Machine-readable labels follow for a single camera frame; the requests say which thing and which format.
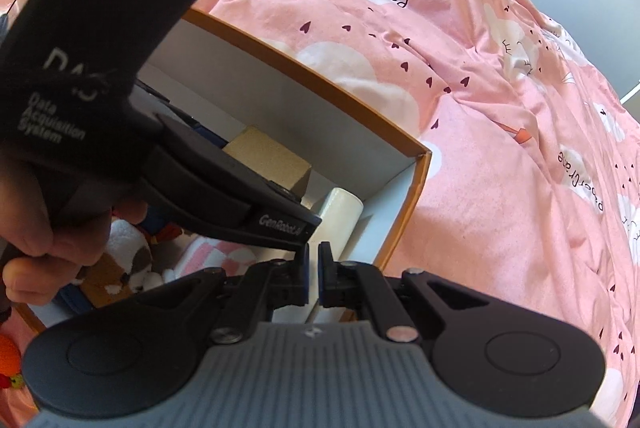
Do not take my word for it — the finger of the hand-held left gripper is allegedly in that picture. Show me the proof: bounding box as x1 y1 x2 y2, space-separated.
141 148 323 255
150 114 304 210

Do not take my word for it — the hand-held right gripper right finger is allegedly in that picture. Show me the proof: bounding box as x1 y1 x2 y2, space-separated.
317 241 494 344

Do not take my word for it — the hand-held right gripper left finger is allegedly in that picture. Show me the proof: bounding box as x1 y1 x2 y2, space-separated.
133 243 311 345

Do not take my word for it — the blue box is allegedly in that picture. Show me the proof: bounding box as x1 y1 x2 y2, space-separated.
189 119 232 150

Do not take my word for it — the small tan cardboard box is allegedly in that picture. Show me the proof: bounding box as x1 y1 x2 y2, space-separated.
222 126 312 200

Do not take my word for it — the white roll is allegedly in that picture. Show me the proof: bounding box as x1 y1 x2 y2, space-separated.
270 187 364 325

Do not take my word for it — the pink checkered cloth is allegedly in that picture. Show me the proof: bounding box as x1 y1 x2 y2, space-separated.
172 239 262 280

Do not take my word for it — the orange cardboard box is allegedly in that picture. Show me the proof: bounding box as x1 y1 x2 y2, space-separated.
15 7 432 335

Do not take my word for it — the white brown plush toy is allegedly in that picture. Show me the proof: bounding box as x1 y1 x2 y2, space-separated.
82 203 197 309

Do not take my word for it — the person's left hand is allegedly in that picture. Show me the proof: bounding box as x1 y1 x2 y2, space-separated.
0 142 151 309

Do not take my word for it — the pink printed blanket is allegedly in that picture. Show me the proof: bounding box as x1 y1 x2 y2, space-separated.
0 0 640 428

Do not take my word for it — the orange plush toy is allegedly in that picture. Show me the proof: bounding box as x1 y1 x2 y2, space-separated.
0 333 27 392

